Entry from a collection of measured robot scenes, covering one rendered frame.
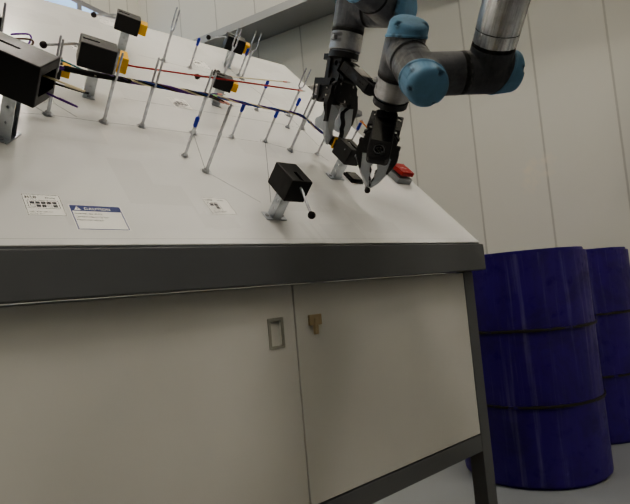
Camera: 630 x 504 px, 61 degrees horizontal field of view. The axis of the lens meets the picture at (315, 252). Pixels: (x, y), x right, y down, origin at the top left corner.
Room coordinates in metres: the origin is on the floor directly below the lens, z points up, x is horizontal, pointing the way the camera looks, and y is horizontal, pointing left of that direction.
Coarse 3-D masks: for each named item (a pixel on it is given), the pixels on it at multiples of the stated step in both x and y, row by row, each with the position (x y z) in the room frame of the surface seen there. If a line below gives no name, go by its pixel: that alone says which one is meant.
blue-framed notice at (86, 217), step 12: (72, 204) 0.76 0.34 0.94; (72, 216) 0.74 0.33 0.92; (84, 216) 0.75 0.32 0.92; (96, 216) 0.77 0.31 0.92; (108, 216) 0.78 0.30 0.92; (120, 216) 0.79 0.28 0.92; (84, 228) 0.73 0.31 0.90; (96, 228) 0.75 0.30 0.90; (108, 228) 0.76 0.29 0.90; (120, 228) 0.77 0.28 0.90
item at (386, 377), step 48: (336, 288) 1.05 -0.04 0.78; (384, 288) 1.15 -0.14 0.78; (432, 288) 1.26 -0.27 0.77; (336, 336) 1.05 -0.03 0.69; (384, 336) 1.14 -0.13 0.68; (432, 336) 1.24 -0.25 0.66; (336, 384) 1.04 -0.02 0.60; (384, 384) 1.13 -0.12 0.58; (432, 384) 1.23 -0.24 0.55; (336, 432) 1.03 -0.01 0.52; (384, 432) 1.12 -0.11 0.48; (432, 432) 1.22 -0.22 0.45; (336, 480) 1.02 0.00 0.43
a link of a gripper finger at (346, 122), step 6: (342, 108) 1.27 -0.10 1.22; (342, 114) 1.25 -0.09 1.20; (348, 114) 1.25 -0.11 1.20; (336, 120) 1.29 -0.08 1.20; (342, 120) 1.26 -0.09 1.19; (348, 120) 1.26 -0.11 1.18; (336, 126) 1.29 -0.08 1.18; (342, 126) 1.26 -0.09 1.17; (348, 126) 1.27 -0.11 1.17; (342, 132) 1.27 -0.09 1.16; (348, 132) 1.27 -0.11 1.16
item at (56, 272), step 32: (0, 256) 0.64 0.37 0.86; (32, 256) 0.66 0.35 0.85; (64, 256) 0.68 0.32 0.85; (96, 256) 0.71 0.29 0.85; (128, 256) 0.74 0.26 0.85; (160, 256) 0.77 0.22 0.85; (192, 256) 0.80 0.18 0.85; (224, 256) 0.84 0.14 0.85; (256, 256) 0.88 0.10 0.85; (288, 256) 0.93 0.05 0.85; (320, 256) 0.98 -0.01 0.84; (352, 256) 1.03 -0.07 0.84; (384, 256) 1.09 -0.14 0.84; (416, 256) 1.16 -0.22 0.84; (448, 256) 1.24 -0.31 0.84; (480, 256) 1.33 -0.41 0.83; (0, 288) 0.64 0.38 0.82; (32, 288) 0.66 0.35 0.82; (64, 288) 0.68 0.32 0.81; (96, 288) 0.71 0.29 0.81; (128, 288) 0.74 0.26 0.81; (160, 288) 0.77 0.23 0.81; (192, 288) 0.80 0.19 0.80; (224, 288) 0.89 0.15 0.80
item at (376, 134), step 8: (376, 112) 1.06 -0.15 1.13; (384, 112) 1.06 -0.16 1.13; (392, 112) 1.05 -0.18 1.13; (376, 120) 1.05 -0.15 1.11; (384, 120) 1.05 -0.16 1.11; (392, 120) 1.05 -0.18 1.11; (376, 128) 1.05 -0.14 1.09; (384, 128) 1.05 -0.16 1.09; (392, 128) 1.04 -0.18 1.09; (376, 136) 1.04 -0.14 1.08; (384, 136) 1.04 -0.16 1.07; (392, 136) 1.04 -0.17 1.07; (368, 144) 1.04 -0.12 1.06; (376, 144) 1.03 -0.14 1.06; (384, 144) 1.04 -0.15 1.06; (368, 152) 1.03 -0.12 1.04; (376, 152) 1.03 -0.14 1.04; (384, 152) 1.03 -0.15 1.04; (368, 160) 1.04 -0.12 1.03; (376, 160) 1.03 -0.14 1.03; (384, 160) 1.03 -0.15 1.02
